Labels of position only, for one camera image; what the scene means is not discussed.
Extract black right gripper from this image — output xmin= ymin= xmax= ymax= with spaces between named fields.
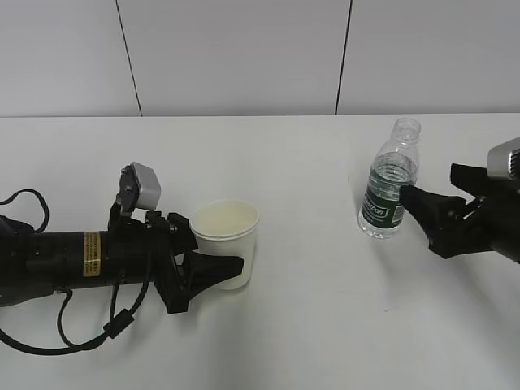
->
xmin=400 ymin=163 xmax=519 ymax=263

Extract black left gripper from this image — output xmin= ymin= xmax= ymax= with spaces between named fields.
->
xmin=107 ymin=203 xmax=244 ymax=314

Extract white paper cup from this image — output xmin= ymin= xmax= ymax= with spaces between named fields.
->
xmin=189 ymin=200 xmax=259 ymax=291

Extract clear water bottle green label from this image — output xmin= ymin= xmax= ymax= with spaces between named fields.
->
xmin=357 ymin=118 xmax=422 ymax=240

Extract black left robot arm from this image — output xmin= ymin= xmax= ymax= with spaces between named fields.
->
xmin=1 ymin=211 xmax=244 ymax=314

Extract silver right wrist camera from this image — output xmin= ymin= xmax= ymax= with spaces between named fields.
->
xmin=487 ymin=137 xmax=520 ymax=180

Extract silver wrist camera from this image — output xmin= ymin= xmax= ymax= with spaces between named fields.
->
xmin=487 ymin=137 xmax=520 ymax=180
xmin=116 ymin=162 xmax=162 ymax=216

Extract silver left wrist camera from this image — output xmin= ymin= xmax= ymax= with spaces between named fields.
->
xmin=116 ymin=162 xmax=162 ymax=216

